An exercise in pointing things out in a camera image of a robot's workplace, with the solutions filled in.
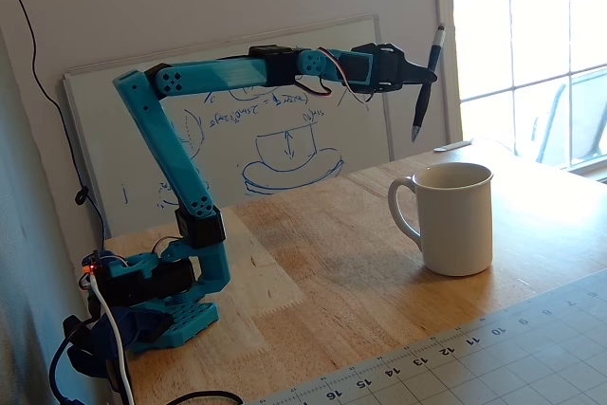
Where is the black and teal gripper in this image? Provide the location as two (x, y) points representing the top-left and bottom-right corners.
(340, 42), (438, 96)

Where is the dark blue ballpoint pen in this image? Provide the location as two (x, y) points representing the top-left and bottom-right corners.
(411, 24), (447, 143)

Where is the white ceramic mug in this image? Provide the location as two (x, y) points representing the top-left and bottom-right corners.
(387, 161), (494, 278)

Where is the small white stick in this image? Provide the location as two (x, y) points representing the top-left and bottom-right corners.
(433, 138), (474, 153)

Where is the white framed window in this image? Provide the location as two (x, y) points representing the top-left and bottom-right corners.
(433, 0), (607, 183)

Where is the whiteboard with blue writing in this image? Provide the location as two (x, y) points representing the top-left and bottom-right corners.
(63, 13), (395, 240)

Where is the grey patio chair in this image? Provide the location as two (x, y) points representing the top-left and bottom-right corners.
(530, 67), (607, 169)

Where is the grey gridded cutting mat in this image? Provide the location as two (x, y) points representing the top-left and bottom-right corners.
(246, 269), (607, 405)

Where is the blue table clamp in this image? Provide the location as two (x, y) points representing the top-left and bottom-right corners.
(68, 307), (175, 380)

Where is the controller board with red light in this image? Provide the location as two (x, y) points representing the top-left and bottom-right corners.
(81, 249), (108, 284)

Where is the red white black servo wire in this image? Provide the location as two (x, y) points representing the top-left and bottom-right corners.
(316, 46), (375, 105)

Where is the thin dark wall cable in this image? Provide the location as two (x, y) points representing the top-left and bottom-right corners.
(8, 0), (108, 241)

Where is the black power cable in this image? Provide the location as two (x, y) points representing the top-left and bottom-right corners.
(49, 314), (246, 405)

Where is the white usb cable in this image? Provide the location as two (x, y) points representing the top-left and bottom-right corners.
(89, 274), (137, 405)

